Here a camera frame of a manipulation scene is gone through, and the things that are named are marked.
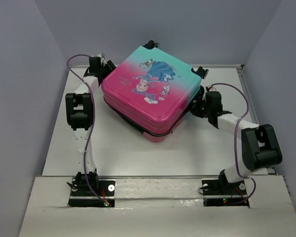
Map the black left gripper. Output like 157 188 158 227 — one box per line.
98 60 123 84

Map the pink and teal suitcase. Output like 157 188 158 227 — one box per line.
101 40 209 143

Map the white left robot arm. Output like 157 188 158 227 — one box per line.
65 53 115 196

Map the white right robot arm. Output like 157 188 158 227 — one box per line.
190 88 283 194

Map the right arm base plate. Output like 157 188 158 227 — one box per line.
198 179 250 207

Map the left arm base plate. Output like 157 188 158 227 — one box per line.
67 179 115 208

